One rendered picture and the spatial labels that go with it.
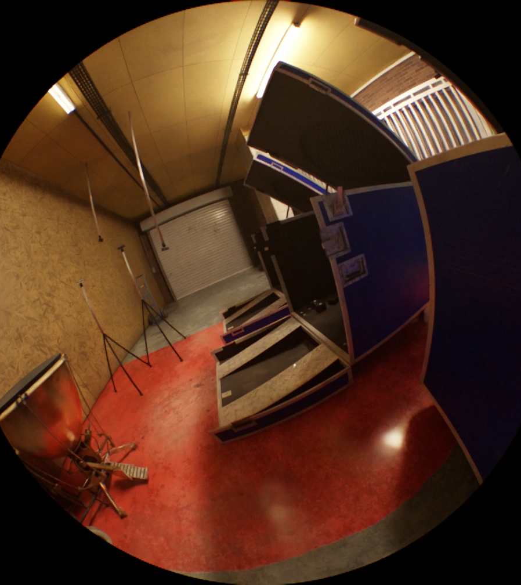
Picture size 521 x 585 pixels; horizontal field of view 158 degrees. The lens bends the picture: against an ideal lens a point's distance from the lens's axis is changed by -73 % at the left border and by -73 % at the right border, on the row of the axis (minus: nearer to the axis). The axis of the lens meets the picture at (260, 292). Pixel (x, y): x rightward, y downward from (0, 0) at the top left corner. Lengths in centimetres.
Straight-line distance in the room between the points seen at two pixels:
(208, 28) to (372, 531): 345
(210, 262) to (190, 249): 83
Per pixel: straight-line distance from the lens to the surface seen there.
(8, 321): 234
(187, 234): 661
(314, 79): 122
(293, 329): 145
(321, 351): 113
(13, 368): 222
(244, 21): 270
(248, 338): 166
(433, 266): 61
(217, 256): 654
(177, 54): 271
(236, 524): 97
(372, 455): 92
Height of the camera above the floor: 87
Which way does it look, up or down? 15 degrees down
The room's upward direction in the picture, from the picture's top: 21 degrees counter-clockwise
